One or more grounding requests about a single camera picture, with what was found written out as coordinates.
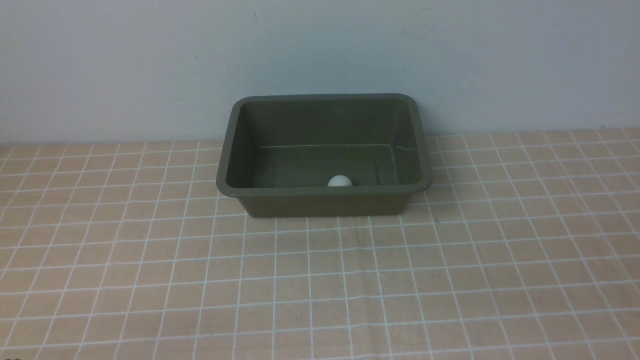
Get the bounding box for white ping-pong ball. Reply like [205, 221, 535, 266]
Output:
[327, 174, 354, 187]

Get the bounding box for dark green plastic bin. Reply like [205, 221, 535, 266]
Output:
[215, 93, 434, 218]

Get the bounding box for orange checkered tablecloth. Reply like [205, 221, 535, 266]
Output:
[0, 129, 640, 360]

